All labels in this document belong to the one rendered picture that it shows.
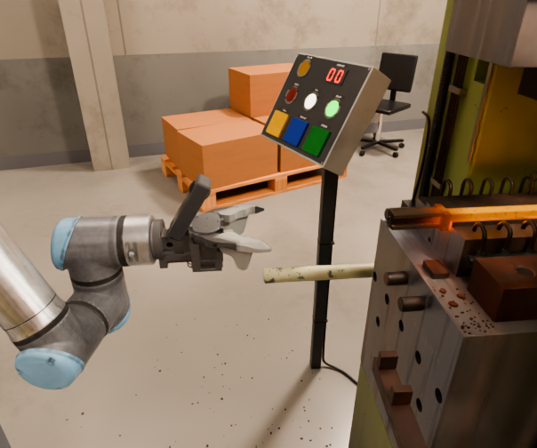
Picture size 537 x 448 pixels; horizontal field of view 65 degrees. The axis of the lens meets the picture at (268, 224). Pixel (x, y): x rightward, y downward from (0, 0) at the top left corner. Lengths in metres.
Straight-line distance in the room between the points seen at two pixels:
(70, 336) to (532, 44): 0.79
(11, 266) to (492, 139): 0.94
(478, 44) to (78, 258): 0.72
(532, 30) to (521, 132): 0.41
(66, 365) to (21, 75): 3.57
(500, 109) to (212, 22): 3.33
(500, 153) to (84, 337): 0.91
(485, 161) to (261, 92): 2.61
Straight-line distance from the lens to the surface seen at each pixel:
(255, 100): 3.48
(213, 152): 2.90
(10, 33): 4.13
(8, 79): 4.17
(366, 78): 1.15
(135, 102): 4.11
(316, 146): 1.16
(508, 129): 1.07
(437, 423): 0.85
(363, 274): 1.31
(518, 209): 0.91
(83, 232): 0.76
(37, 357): 0.72
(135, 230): 0.74
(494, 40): 0.75
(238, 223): 0.81
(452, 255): 0.83
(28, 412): 1.93
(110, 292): 0.81
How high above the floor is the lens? 1.36
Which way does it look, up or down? 29 degrees down
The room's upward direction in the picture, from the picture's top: straight up
